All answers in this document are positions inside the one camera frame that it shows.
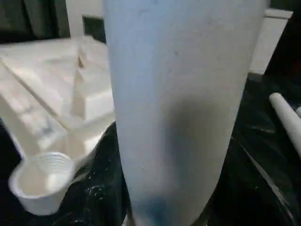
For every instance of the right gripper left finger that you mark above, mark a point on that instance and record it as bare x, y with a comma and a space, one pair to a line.
98, 193

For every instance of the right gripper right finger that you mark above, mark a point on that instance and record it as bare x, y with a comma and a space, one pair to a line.
247, 195

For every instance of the white plastic table top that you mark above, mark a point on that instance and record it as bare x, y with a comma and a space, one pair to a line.
47, 82

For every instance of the white plastic table leg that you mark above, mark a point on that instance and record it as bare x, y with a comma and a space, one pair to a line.
287, 113
176, 82

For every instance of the black work mat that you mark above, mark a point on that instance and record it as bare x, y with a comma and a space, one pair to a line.
258, 106

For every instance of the grey curtain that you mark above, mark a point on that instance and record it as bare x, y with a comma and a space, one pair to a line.
23, 18

